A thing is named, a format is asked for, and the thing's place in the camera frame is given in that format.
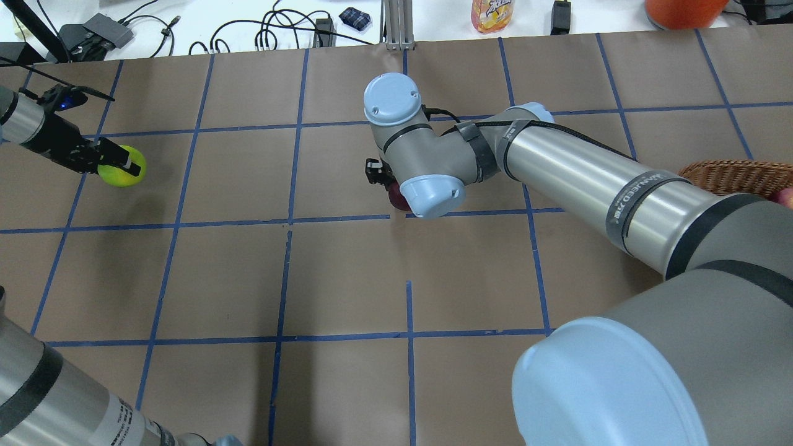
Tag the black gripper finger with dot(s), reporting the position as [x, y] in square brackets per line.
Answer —
[377, 172]

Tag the green apple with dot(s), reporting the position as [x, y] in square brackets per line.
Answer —
[129, 174]

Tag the red yellow apple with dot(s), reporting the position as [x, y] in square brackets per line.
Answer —
[783, 197]

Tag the dark red apple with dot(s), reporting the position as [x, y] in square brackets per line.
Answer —
[396, 199]

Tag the aluminium frame post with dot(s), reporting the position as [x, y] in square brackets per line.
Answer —
[397, 25]

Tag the woven wicker basket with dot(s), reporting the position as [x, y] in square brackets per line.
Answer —
[726, 177]

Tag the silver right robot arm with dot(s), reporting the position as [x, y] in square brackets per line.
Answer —
[701, 355]

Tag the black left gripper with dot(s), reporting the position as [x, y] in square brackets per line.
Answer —
[51, 144]

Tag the dark blue small pouch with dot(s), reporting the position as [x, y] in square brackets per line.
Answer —
[355, 18]

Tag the orange bucket with lid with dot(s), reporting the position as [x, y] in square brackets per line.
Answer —
[683, 14]

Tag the yellow drink bottle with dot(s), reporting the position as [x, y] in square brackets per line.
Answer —
[491, 16]

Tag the black power adapter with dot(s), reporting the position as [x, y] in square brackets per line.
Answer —
[324, 34]

